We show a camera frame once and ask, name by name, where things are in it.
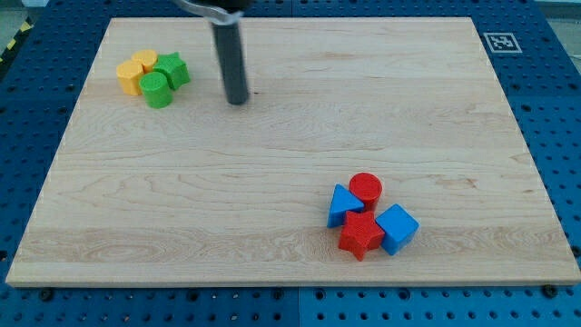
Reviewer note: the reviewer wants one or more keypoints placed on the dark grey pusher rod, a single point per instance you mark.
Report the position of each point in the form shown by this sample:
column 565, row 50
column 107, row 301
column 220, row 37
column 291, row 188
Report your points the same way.
column 227, row 40

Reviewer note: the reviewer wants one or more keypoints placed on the green star block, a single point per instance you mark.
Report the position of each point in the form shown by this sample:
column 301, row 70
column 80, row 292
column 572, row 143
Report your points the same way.
column 174, row 69

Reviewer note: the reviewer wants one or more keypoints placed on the wooden board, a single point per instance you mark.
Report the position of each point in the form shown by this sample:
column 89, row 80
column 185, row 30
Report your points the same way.
column 201, row 193

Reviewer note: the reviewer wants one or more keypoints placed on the red star block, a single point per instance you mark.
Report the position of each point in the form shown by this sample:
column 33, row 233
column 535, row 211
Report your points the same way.
column 360, row 234

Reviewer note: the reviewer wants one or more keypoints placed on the yellow cylinder block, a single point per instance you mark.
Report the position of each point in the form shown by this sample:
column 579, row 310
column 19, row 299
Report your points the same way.
column 147, row 58

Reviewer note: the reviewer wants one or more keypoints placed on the green cylinder block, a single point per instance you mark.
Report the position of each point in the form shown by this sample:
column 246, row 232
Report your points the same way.
column 156, row 90

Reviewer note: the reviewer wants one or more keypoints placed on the yellow hexagon block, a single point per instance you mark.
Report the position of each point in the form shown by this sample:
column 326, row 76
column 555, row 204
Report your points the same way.
column 129, row 74

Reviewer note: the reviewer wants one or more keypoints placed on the blue triangle block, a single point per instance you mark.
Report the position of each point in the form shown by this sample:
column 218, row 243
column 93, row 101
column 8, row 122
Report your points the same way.
column 342, row 201

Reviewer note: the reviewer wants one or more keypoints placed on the red cylinder block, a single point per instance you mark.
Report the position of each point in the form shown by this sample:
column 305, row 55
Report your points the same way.
column 368, row 188

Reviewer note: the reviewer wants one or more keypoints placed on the blue cube block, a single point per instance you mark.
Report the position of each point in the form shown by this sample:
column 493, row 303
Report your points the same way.
column 399, row 227

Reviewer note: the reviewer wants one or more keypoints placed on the white fiducial marker tag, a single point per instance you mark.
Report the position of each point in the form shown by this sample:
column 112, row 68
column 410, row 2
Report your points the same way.
column 502, row 43

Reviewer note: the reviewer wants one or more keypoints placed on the black bolt left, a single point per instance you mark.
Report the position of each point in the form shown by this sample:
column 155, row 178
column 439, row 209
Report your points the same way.
column 46, row 294

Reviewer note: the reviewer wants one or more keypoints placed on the black bolt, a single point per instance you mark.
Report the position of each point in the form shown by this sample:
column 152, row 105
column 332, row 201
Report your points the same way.
column 46, row 294
column 550, row 291

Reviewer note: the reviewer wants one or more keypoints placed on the black bolt right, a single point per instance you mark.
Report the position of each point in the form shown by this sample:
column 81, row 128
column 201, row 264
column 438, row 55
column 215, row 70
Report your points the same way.
column 550, row 291

